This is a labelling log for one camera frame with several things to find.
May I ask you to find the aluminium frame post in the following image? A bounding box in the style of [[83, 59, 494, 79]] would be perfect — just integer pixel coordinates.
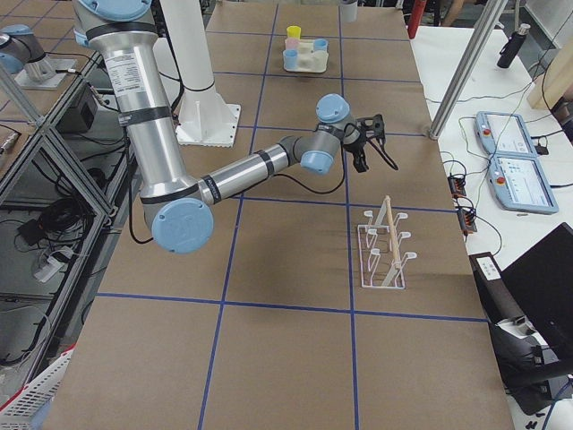
[[428, 0, 508, 141]]

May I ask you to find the upper teach pendant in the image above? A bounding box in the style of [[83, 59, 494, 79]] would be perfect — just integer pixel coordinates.
[[475, 111, 536, 156]]

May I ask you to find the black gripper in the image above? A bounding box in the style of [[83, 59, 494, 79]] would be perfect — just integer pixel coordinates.
[[345, 114, 385, 172]]

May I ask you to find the white wire cup rack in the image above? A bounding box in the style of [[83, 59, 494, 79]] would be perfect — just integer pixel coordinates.
[[356, 203, 417, 290]]

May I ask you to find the black laptop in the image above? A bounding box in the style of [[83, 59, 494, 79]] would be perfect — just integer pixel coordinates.
[[475, 222, 572, 389]]

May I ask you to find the blue cup front row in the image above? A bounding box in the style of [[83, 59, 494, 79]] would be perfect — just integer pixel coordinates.
[[312, 39, 329, 53]]

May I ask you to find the black water bottle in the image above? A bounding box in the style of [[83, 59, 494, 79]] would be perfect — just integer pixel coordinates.
[[496, 23, 531, 69]]

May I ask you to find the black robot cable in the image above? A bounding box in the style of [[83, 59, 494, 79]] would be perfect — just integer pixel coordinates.
[[129, 142, 399, 245]]

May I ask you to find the teach pendant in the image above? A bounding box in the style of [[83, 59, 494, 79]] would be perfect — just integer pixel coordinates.
[[488, 154, 559, 214], [475, 111, 536, 156]]

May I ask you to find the yellow plastic cup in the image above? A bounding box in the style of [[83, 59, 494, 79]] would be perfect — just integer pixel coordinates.
[[286, 25, 302, 39]]

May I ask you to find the cream rabbit tray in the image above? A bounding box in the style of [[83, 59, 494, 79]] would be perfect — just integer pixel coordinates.
[[290, 39, 329, 73]]

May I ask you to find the red cylinder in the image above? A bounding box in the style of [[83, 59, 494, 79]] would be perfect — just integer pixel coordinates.
[[407, 0, 427, 39]]

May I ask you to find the pink plastic cup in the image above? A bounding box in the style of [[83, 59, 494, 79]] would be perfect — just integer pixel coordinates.
[[285, 38, 300, 50]]

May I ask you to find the blue cup back row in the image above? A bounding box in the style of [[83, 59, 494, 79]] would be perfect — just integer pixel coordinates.
[[283, 49, 298, 72]]

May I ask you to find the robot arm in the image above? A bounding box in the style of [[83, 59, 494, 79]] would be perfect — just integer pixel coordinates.
[[73, 1, 386, 254]]

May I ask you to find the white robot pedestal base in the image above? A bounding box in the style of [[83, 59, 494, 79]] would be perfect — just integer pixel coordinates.
[[160, 0, 241, 147]]

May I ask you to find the blue cup row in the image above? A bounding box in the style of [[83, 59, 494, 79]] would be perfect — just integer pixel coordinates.
[[312, 39, 329, 53], [283, 49, 298, 72]]

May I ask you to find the lower teach pendant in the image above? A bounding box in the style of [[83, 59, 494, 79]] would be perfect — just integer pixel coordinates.
[[488, 154, 559, 214]]

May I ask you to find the wooden rack handle rod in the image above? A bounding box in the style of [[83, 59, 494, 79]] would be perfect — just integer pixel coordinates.
[[384, 195, 400, 263]]

